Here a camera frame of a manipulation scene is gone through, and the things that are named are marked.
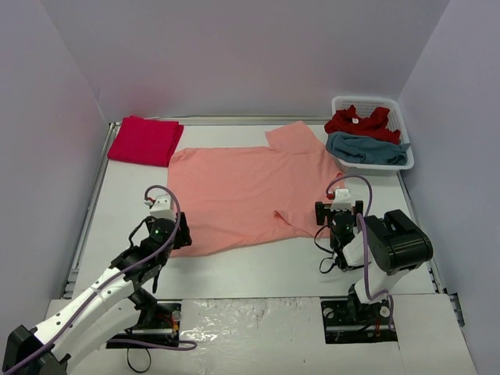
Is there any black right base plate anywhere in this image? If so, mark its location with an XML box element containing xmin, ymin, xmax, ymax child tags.
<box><xmin>320</xmin><ymin>296</ymin><xmax>398</xmax><ymax>345</ymax></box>

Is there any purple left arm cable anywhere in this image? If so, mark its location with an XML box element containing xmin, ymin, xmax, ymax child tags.
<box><xmin>7</xmin><ymin>184</ymin><xmax>198</xmax><ymax>375</ymax></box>

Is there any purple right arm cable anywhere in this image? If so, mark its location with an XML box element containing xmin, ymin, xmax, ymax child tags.
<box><xmin>326</xmin><ymin>174</ymin><xmax>395</xmax><ymax>329</ymax></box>

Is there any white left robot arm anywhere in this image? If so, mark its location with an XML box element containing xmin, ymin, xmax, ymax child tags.
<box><xmin>2</xmin><ymin>210</ymin><xmax>191</xmax><ymax>374</ymax></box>

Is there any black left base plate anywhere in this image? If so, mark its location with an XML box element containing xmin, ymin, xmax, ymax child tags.
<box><xmin>105</xmin><ymin>301</ymin><xmax>182</xmax><ymax>349</ymax></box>

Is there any salmon pink t-shirt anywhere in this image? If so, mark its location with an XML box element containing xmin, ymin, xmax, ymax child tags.
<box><xmin>167</xmin><ymin>122</ymin><xmax>341</xmax><ymax>257</ymax></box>

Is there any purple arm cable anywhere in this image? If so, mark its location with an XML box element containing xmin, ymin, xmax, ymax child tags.
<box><xmin>7</xmin><ymin>184</ymin><xmax>198</xmax><ymax>375</ymax></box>
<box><xmin>326</xmin><ymin>174</ymin><xmax>395</xmax><ymax>329</ymax></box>

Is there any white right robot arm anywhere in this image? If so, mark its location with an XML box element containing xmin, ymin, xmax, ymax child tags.
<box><xmin>315</xmin><ymin>201</ymin><xmax>434</xmax><ymax>323</ymax></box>

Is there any white plastic laundry basket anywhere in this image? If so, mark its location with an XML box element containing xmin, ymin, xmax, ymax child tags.
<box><xmin>324</xmin><ymin>96</ymin><xmax>414</xmax><ymax>176</ymax></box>

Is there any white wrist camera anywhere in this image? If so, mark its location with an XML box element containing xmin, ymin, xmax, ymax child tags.
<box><xmin>330</xmin><ymin>188</ymin><xmax>352</xmax><ymax>212</ymax></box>
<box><xmin>145</xmin><ymin>194</ymin><xmax>176</xmax><ymax>221</ymax></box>

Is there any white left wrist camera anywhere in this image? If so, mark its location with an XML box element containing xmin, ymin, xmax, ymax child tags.
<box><xmin>145</xmin><ymin>194</ymin><xmax>176</xmax><ymax>221</ymax></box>

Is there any blue-grey t-shirt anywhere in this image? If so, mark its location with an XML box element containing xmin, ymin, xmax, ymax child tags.
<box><xmin>325</xmin><ymin>132</ymin><xmax>410</xmax><ymax>166</ymax></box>

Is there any dark red t-shirt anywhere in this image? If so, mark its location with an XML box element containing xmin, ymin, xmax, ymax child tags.
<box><xmin>324</xmin><ymin>105</ymin><xmax>401</xmax><ymax>145</ymax></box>

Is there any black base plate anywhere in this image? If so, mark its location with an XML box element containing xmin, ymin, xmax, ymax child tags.
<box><xmin>105</xmin><ymin>301</ymin><xmax>182</xmax><ymax>349</ymax></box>
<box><xmin>320</xmin><ymin>296</ymin><xmax>398</xmax><ymax>345</ymax></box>

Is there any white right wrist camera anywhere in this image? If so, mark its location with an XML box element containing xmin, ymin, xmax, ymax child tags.
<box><xmin>330</xmin><ymin>188</ymin><xmax>352</xmax><ymax>212</ymax></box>

